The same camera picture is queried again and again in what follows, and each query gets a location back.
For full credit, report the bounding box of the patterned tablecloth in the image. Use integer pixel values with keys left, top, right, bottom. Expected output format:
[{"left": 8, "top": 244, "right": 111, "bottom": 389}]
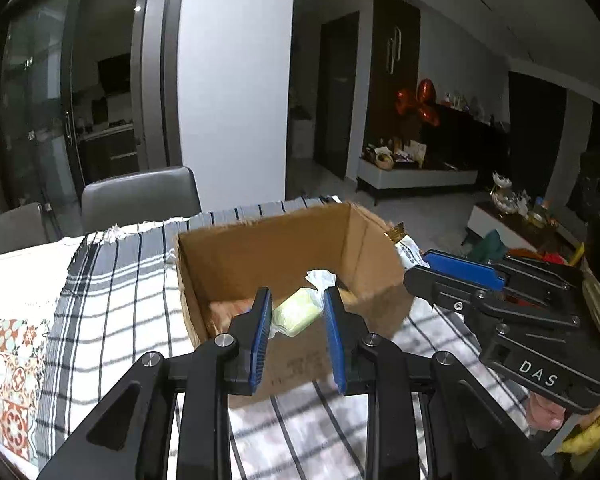
[{"left": 0, "top": 237, "right": 87, "bottom": 480}]

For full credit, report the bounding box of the dark door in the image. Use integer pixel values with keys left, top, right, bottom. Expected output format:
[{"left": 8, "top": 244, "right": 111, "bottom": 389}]
[{"left": 314, "top": 10, "right": 369, "bottom": 181}]

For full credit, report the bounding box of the dark sideboard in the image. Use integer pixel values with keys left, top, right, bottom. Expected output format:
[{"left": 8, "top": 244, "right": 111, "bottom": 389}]
[{"left": 420, "top": 102, "right": 512, "bottom": 172}]

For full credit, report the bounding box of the white crumpled wrapper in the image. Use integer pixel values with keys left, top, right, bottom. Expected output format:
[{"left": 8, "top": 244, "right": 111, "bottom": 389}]
[{"left": 305, "top": 269, "right": 339, "bottom": 292}]

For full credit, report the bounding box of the yellow green snack packet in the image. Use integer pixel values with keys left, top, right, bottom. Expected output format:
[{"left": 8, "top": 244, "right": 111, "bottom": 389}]
[{"left": 272, "top": 287, "right": 327, "bottom": 339}]

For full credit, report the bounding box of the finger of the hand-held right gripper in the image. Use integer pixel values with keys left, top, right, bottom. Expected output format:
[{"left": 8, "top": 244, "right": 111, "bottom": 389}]
[
  {"left": 402, "top": 265, "right": 487, "bottom": 316},
  {"left": 422, "top": 249, "right": 507, "bottom": 291}
]

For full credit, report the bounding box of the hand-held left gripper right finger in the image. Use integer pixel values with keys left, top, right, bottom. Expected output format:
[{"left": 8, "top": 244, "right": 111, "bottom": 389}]
[{"left": 322, "top": 286, "right": 556, "bottom": 480}]

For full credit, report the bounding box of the brown cardboard box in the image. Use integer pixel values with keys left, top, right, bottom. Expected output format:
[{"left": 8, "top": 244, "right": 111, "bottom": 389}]
[{"left": 172, "top": 201, "right": 416, "bottom": 409}]

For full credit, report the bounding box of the large grey chair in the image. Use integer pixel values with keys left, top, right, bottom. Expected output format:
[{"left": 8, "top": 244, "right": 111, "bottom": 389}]
[{"left": 81, "top": 166, "right": 202, "bottom": 234}]

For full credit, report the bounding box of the glass door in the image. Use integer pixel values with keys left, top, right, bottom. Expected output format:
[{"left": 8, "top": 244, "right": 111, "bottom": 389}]
[{"left": 0, "top": 0, "right": 88, "bottom": 223}]

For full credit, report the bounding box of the green cloth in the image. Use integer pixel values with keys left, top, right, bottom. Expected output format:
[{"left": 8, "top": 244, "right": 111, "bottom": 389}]
[{"left": 472, "top": 230, "right": 509, "bottom": 264}]

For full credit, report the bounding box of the white low console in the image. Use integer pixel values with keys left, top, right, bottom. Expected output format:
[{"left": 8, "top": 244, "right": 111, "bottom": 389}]
[{"left": 356, "top": 156, "right": 479, "bottom": 206}]

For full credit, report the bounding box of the grey refrigerator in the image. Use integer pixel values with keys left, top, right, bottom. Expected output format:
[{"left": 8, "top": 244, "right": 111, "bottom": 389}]
[{"left": 130, "top": 0, "right": 181, "bottom": 172}]

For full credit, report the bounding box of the low coffee table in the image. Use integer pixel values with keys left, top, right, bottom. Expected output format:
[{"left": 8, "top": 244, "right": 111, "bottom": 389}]
[{"left": 466, "top": 201, "right": 583, "bottom": 257}]

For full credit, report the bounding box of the kitchen counter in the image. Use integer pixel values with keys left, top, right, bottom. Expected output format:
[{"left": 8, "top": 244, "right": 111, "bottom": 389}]
[{"left": 77, "top": 122, "right": 139, "bottom": 187}]

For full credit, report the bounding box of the small grey chair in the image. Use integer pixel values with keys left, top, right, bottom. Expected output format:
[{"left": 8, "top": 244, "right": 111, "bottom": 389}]
[{"left": 0, "top": 202, "right": 49, "bottom": 256}]

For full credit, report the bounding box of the red cloth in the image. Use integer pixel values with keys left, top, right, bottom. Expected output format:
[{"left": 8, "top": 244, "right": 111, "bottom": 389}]
[{"left": 510, "top": 248, "right": 572, "bottom": 264}]

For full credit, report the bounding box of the white decorative bowl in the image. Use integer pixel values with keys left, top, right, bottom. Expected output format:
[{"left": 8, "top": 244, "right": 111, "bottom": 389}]
[{"left": 491, "top": 172, "right": 519, "bottom": 214}]

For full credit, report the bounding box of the person's right hand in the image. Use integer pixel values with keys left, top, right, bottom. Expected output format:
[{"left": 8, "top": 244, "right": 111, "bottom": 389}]
[{"left": 526, "top": 392, "right": 568, "bottom": 432}]

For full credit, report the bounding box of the black checked white cloth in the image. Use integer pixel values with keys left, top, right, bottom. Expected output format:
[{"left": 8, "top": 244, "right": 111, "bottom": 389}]
[{"left": 35, "top": 195, "right": 537, "bottom": 480}]

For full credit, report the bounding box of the dark wooden cabinet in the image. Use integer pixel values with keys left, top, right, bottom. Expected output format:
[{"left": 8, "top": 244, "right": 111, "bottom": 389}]
[{"left": 367, "top": 0, "right": 422, "bottom": 153}]

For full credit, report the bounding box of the white gold-edged snack packet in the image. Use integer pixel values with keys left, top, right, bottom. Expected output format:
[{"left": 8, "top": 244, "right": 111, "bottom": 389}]
[{"left": 387, "top": 222, "right": 432, "bottom": 272}]

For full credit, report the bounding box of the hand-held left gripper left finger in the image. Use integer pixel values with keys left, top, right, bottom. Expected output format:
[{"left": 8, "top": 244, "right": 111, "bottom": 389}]
[{"left": 37, "top": 287, "right": 274, "bottom": 480}]

